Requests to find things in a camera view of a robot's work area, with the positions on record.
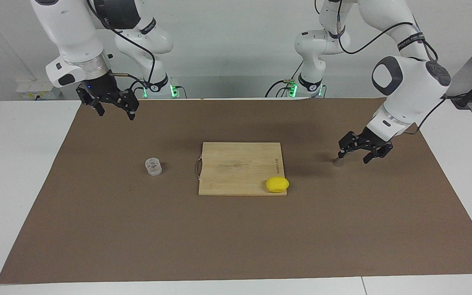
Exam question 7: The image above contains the white socket box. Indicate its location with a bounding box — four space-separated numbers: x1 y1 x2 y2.
16 81 61 100

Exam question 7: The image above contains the brown table mat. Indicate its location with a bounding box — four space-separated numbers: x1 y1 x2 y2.
0 98 472 284

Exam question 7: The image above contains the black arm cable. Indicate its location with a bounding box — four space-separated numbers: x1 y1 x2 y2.
86 0 157 101
314 0 447 136

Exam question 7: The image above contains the yellow lemon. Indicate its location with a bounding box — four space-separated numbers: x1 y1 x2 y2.
265 177 290 193

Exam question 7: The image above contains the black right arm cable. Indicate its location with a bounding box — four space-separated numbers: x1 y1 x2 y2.
86 0 157 101

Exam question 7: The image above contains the black stand leg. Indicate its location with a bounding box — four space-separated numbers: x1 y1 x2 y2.
445 66 472 109

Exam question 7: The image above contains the clear plastic cup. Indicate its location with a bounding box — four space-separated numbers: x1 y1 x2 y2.
145 157 163 177

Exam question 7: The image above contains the wooden cutting board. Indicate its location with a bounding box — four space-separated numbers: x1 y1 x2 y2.
195 142 288 196

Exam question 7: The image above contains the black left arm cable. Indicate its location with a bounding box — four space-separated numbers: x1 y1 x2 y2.
314 0 447 136

